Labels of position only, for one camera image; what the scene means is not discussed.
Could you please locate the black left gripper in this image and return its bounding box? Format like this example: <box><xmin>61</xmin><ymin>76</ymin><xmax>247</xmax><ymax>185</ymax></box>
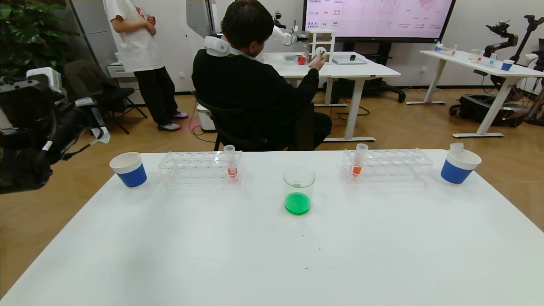
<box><xmin>65</xmin><ymin>104</ymin><xmax>111</xmax><ymax>144</ymax></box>

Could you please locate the blue pigment test tube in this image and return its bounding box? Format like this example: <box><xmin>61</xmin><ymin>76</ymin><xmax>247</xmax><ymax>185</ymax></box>
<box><xmin>74</xmin><ymin>97</ymin><xmax>111</xmax><ymax>144</ymax></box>

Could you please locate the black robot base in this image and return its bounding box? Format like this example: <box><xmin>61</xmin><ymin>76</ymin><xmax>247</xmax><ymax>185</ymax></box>
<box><xmin>449</xmin><ymin>93</ymin><xmax>530</xmax><ymax>128</ymax></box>

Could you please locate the clear acrylic test tube rack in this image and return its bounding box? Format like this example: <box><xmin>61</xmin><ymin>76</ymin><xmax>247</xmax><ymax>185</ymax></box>
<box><xmin>341</xmin><ymin>148</ymin><xmax>434</xmax><ymax>184</ymax></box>
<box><xmin>158</xmin><ymin>150</ymin><xmax>244</xmax><ymax>186</ymax></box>

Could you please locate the red pigment test tube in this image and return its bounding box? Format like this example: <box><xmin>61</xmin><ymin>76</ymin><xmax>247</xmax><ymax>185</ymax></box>
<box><xmin>351</xmin><ymin>143</ymin><xmax>368</xmax><ymax>176</ymax></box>
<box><xmin>224</xmin><ymin>145</ymin><xmax>237</xmax><ymax>178</ymax></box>

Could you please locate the glass beaker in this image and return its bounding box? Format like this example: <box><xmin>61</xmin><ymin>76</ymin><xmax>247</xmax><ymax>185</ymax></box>
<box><xmin>283</xmin><ymin>167</ymin><xmax>316</xmax><ymax>216</ymax></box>

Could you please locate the dark chair with jacket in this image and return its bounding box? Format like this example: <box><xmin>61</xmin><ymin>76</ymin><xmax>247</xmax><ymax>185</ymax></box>
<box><xmin>64</xmin><ymin>60</ymin><xmax>148</xmax><ymax>134</ymax></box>

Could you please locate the blue white paper cup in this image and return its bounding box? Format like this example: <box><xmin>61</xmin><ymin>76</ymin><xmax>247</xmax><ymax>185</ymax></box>
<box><xmin>440</xmin><ymin>148</ymin><xmax>482</xmax><ymax>184</ymax></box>
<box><xmin>109</xmin><ymin>152</ymin><xmax>147</xmax><ymax>189</ymax></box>

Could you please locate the white drawer cabinet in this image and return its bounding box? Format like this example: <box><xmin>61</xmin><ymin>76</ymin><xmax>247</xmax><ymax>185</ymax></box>
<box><xmin>106</xmin><ymin>63</ymin><xmax>139</xmax><ymax>85</ymax></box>

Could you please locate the standing person in white shirt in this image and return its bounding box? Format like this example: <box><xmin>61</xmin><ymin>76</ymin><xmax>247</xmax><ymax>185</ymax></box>
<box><xmin>103</xmin><ymin>0</ymin><xmax>189</xmax><ymax>131</ymax></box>

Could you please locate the white box on floor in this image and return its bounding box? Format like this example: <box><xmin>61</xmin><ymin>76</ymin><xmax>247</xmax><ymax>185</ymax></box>
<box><xmin>197</xmin><ymin>105</ymin><xmax>216</xmax><ymax>132</ymax></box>

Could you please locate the green potted plant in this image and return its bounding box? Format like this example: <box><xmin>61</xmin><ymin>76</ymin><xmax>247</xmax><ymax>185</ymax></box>
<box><xmin>0</xmin><ymin>0</ymin><xmax>75</xmax><ymax>79</ymax></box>

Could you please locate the white headset on neck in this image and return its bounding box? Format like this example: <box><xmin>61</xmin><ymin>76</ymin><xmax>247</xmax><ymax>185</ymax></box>
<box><xmin>204</xmin><ymin>36</ymin><xmax>260</xmax><ymax>60</ymax></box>

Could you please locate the seated person in black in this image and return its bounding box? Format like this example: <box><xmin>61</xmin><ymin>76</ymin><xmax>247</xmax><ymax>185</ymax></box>
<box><xmin>191</xmin><ymin>0</ymin><xmax>332</xmax><ymax>152</ymax></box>

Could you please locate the black office chair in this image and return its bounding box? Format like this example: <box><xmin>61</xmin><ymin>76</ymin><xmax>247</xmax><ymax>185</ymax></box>
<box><xmin>193</xmin><ymin>98</ymin><xmax>315</xmax><ymax>152</ymax></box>

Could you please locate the small white drawer unit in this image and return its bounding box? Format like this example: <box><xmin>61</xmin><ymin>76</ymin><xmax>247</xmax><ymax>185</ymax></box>
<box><xmin>307</xmin><ymin>29</ymin><xmax>335</xmax><ymax>65</ymax></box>

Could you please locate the large display screen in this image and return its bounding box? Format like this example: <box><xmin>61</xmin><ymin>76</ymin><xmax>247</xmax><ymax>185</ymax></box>
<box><xmin>302</xmin><ymin>0</ymin><xmax>456</xmax><ymax>43</ymax></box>

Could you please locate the white desk with lab items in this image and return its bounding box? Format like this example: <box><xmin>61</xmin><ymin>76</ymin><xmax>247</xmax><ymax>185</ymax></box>
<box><xmin>405</xmin><ymin>50</ymin><xmax>544</xmax><ymax>139</ymax></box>

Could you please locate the black stand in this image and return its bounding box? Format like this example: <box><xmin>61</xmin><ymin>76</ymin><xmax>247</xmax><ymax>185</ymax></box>
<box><xmin>508</xmin><ymin>15</ymin><xmax>544</xmax><ymax>64</ymax></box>

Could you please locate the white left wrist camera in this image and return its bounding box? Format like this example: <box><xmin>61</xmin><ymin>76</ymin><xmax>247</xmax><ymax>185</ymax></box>
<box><xmin>26</xmin><ymin>67</ymin><xmax>63</xmax><ymax>92</ymax></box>

